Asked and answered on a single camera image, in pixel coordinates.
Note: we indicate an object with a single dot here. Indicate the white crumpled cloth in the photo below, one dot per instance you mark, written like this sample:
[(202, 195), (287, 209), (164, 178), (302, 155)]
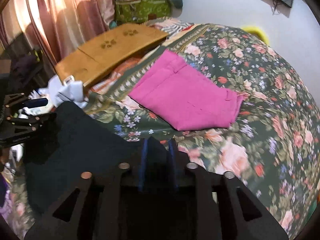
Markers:
[(68, 90)]

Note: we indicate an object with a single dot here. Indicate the wooden folding lap desk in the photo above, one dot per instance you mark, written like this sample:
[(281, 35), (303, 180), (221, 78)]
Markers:
[(95, 59)]

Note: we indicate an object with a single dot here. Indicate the yellow foam headboard guard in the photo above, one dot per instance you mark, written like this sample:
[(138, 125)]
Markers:
[(257, 32)]

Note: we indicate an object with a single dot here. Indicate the folded pink pants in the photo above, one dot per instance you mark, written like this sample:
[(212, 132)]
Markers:
[(184, 97)]

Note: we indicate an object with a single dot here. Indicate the floral bed quilt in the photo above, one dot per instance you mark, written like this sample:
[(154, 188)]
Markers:
[(273, 146)]

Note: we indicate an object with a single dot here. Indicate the pink striped curtain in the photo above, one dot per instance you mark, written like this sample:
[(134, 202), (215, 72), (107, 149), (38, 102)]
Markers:
[(58, 27)]

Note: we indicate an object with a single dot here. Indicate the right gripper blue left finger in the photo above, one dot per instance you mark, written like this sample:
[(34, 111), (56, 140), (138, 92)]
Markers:
[(133, 220)]

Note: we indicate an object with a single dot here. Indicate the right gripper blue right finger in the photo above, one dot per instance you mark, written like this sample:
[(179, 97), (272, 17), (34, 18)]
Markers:
[(197, 212)]

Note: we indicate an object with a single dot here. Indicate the green fabric storage box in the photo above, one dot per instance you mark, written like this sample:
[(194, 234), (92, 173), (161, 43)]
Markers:
[(140, 11)]

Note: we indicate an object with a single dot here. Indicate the black pants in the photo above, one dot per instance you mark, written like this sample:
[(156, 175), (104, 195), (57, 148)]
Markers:
[(72, 177)]

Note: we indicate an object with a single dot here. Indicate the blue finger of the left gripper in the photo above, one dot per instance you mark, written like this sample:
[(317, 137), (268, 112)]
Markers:
[(34, 103)]

